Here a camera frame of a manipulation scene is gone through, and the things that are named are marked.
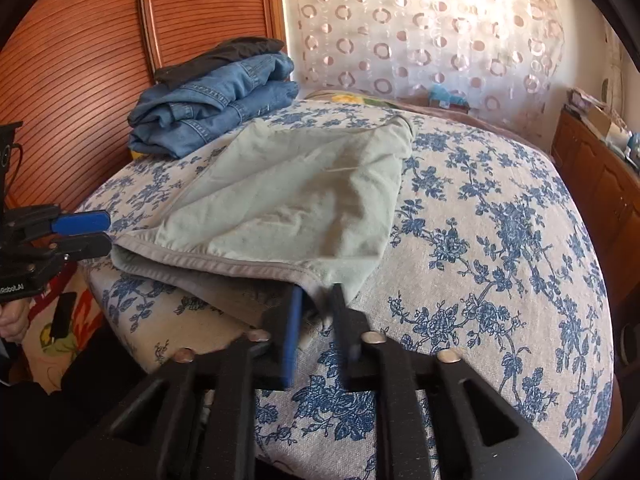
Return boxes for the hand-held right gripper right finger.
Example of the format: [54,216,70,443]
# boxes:
[331,284,576,480]

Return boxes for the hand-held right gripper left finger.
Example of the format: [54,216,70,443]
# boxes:
[50,285,307,480]

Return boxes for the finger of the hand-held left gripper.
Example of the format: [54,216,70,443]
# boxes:
[50,210,112,236]
[50,234,113,263]

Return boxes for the grey-green pants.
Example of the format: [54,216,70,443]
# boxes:
[110,117,413,311]

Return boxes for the person's left hand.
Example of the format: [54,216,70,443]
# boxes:
[0,302,32,343]

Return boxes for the blue floral bed cover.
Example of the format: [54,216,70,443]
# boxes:
[75,97,613,480]

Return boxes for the wooden slatted wardrobe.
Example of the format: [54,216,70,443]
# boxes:
[0,0,286,271]

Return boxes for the folded black garment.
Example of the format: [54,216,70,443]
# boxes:
[154,37,286,86]

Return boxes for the colourful flowered blanket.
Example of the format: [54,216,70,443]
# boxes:
[25,89,556,393]

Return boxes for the cardboard box with blue cloth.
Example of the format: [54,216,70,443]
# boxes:
[429,85,471,113]

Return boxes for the wooden side cabinet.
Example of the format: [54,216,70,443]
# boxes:
[550,110,640,306]

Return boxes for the sheer circle-patterned curtain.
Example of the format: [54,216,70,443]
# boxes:
[277,0,566,141]

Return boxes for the stack of papers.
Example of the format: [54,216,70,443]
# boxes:
[567,87,601,112]

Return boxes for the open cardboard box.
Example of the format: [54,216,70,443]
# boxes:
[587,107,627,138]

